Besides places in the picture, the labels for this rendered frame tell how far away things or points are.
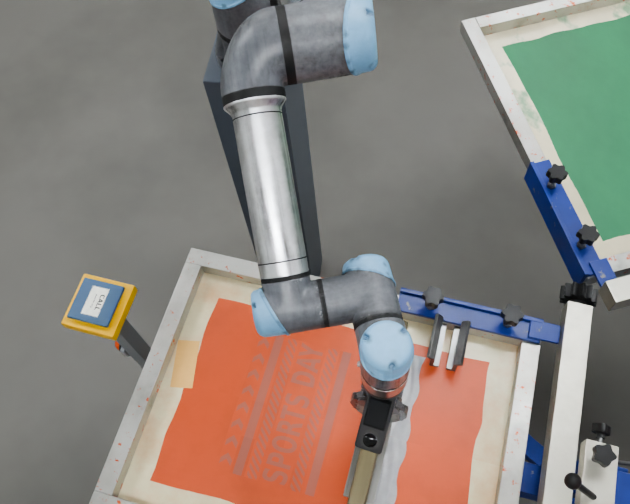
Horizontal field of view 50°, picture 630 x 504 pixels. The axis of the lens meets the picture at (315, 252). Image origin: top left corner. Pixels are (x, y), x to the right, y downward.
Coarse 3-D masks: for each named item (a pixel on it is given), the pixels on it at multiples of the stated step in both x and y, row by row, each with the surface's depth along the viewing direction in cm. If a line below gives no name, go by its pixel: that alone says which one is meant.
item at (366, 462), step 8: (360, 456) 117; (368, 456) 117; (376, 456) 118; (360, 464) 117; (368, 464) 116; (360, 472) 116; (368, 472) 116; (360, 480) 115; (368, 480) 115; (352, 488) 115; (360, 488) 115; (368, 488) 115; (352, 496) 114; (360, 496) 114
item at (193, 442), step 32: (192, 416) 141; (224, 416) 140; (192, 448) 138; (352, 448) 136; (416, 448) 135; (160, 480) 135; (192, 480) 135; (224, 480) 135; (256, 480) 134; (416, 480) 133; (448, 480) 132
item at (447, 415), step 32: (224, 320) 150; (224, 352) 147; (352, 352) 145; (416, 352) 144; (224, 384) 144; (352, 384) 142; (448, 384) 141; (480, 384) 140; (352, 416) 139; (416, 416) 138; (448, 416) 138; (480, 416) 137; (448, 448) 135
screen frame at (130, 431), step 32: (192, 256) 154; (224, 256) 153; (192, 288) 150; (416, 320) 147; (160, 352) 144; (160, 384) 144; (128, 416) 138; (512, 416) 134; (128, 448) 135; (512, 448) 131; (512, 480) 128
